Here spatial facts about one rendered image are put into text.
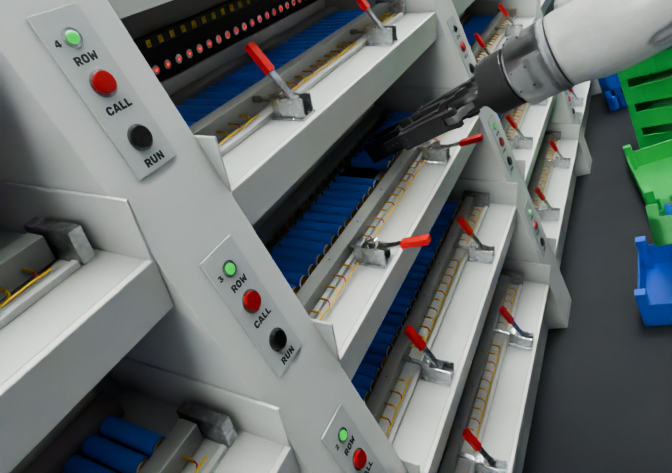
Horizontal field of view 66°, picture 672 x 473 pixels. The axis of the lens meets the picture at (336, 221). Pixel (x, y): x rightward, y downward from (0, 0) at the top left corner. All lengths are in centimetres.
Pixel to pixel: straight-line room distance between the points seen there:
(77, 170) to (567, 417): 92
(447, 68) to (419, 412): 59
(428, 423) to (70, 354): 46
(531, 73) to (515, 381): 54
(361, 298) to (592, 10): 39
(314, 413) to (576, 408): 68
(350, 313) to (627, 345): 72
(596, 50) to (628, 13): 4
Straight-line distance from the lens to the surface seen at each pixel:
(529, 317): 109
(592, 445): 104
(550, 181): 153
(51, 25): 41
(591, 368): 115
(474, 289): 86
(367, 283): 60
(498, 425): 92
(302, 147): 54
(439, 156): 83
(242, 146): 53
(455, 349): 77
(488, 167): 104
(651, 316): 119
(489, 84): 68
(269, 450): 48
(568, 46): 65
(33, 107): 39
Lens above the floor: 81
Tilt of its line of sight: 20 degrees down
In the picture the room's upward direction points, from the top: 30 degrees counter-clockwise
